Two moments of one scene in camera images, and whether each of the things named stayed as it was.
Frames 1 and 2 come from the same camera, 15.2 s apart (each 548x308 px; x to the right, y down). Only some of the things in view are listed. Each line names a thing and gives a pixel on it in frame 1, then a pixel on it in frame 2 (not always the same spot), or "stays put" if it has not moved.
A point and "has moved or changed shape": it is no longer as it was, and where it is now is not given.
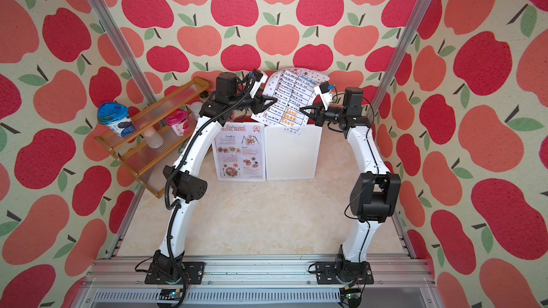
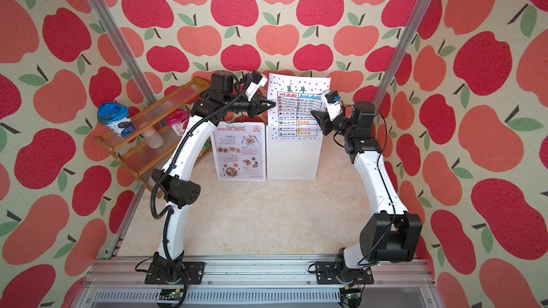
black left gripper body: [246, 103] stays put
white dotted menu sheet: [293, 88] has moved or changed shape
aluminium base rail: [256, 284] stays put
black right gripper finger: [319, 117] to [327, 128]
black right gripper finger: [312, 115] to [322, 117]
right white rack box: [290, 155] stays put
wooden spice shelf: [163, 130] stays put
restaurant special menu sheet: [240, 152] stays put
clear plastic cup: [153, 137] stays put
